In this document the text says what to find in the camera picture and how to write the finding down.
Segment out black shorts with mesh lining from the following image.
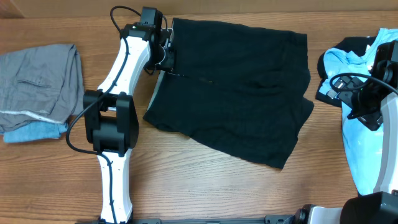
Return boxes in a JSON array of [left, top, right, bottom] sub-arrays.
[[144, 18, 314, 169]]

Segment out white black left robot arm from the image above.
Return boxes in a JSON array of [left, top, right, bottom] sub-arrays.
[[83, 7, 175, 223]]

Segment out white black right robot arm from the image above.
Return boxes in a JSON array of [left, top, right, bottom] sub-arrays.
[[264, 40, 397, 224]]

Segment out light blue t-shirt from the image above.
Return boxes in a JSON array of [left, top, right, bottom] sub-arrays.
[[320, 28, 397, 195]]

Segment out black garment under blue shirt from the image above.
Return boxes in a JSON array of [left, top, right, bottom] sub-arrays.
[[315, 37, 376, 108]]

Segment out folded grey shorts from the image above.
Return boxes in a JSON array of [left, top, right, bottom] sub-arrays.
[[1, 44, 84, 132]]

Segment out folded blue cloth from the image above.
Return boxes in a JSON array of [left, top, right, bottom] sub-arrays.
[[2, 121, 68, 143]]

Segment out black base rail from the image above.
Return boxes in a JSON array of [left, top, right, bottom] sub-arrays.
[[74, 213, 296, 224]]

